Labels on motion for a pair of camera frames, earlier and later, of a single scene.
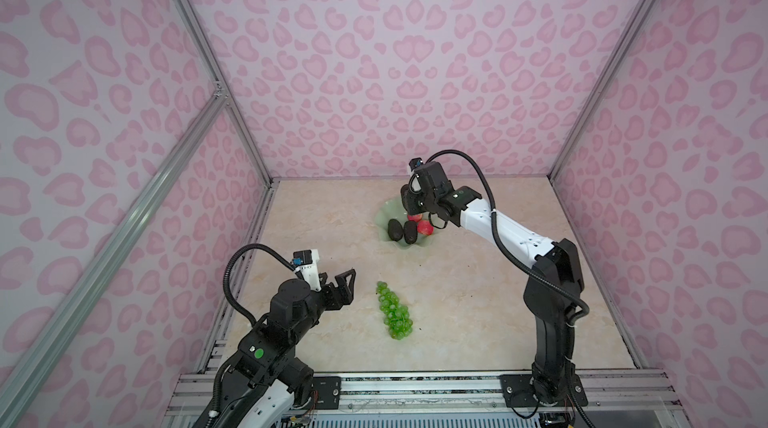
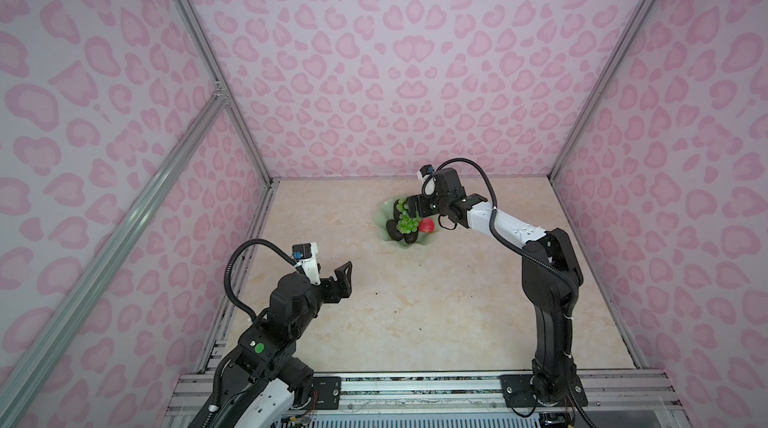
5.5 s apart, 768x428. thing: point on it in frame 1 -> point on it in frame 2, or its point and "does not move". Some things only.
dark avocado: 395,229 does not move
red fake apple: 425,227 does not move
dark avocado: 410,232 does not move
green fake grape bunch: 397,316 -> 406,223
